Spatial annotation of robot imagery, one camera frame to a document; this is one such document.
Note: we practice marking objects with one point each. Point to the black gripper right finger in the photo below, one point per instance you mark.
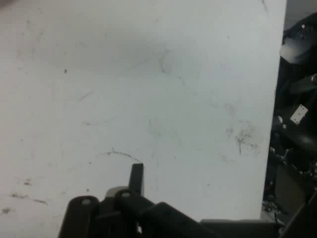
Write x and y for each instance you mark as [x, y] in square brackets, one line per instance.
[148, 213]

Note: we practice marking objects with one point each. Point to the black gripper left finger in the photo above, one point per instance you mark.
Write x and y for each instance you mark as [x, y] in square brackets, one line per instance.
[79, 218]

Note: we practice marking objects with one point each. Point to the white dotted tag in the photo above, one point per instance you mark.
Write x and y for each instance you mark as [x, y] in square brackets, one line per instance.
[299, 113]

